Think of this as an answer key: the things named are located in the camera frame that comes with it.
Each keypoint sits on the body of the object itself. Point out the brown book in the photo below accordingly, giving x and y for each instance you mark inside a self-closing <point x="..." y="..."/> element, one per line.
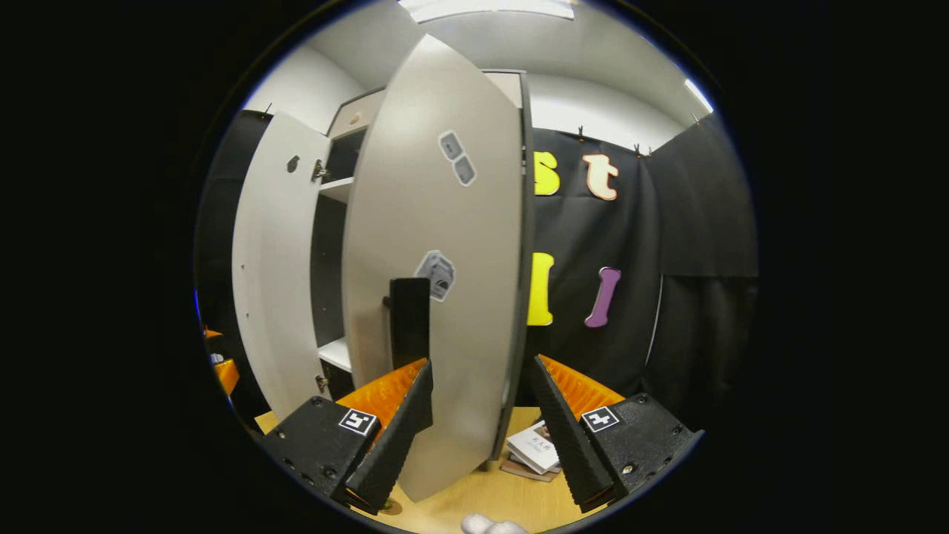
<point x="519" y="472"/>

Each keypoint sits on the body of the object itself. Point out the round brown coaster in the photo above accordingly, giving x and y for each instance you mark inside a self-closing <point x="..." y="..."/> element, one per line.
<point x="393" y="508"/>

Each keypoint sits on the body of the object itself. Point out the white book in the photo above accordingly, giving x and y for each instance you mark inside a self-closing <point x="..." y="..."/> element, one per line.
<point x="530" y="449"/>

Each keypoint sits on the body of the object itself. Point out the grey cabinet door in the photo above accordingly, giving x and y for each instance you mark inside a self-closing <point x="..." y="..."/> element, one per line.
<point x="274" y="259"/>
<point x="445" y="222"/>

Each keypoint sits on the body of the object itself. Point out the white cabinet shelf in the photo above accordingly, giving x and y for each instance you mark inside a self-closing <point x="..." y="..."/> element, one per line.
<point x="337" y="189"/>
<point x="337" y="354"/>

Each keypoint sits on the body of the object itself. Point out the large ceiling light panel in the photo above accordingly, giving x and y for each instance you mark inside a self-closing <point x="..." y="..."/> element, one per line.
<point x="489" y="9"/>

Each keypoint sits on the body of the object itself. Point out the narrow ceiling light panel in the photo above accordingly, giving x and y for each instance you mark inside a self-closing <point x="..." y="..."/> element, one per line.
<point x="698" y="95"/>

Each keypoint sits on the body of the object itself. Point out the metal door hinge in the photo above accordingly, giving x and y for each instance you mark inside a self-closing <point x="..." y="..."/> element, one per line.
<point x="320" y="170"/>
<point x="322" y="383"/>

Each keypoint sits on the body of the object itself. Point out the grey white cabinet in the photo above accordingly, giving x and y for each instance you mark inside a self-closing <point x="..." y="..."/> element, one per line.
<point x="326" y="274"/>

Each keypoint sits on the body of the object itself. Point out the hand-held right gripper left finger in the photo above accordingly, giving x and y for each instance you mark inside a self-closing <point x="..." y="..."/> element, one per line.
<point x="397" y="437"/>

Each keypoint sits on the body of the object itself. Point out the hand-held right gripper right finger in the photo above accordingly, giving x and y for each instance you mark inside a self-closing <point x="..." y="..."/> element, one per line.
<point x="567" y="437"/>

